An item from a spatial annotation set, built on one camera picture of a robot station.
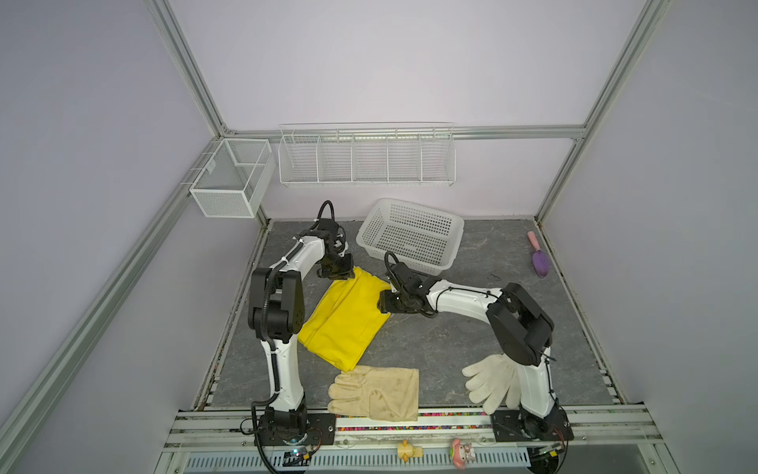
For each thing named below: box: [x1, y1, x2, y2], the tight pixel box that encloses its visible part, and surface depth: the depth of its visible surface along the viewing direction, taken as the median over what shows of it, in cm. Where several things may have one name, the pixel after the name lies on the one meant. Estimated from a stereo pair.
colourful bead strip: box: [335, 411, 494, 433], surface depth 77 cm
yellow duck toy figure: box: [396, 438, 424, 464], surface depth 69 cm
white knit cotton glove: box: [461, 353, 525, 415], surface depth 81 cm
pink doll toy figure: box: [449, 438, 476, 471], surface depth 69 cm
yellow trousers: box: [298, 266, 393, 374], surface depth 91 cm
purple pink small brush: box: [527, 231, 551, 278], surface depth 107 cm
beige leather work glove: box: [327, 365, 420, 422], surface depth 80 cm
